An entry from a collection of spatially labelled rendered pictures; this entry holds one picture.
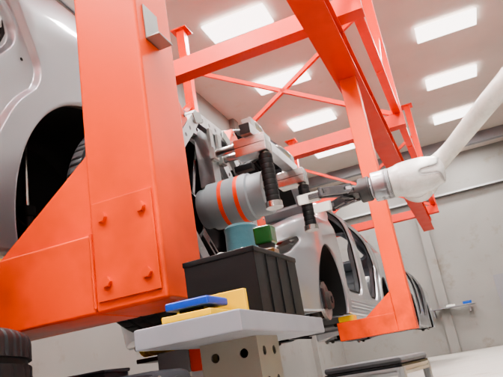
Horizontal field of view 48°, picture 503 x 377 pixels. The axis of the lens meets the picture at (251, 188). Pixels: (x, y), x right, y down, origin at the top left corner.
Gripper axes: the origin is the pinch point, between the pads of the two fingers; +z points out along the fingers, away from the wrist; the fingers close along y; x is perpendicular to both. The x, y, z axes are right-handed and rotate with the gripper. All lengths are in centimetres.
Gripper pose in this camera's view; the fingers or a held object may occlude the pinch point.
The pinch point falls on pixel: (308, 204)
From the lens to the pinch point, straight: 176.4
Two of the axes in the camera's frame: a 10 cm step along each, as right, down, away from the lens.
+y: 3.7, 2.3, 9.0
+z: -9.1, 2.6, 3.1
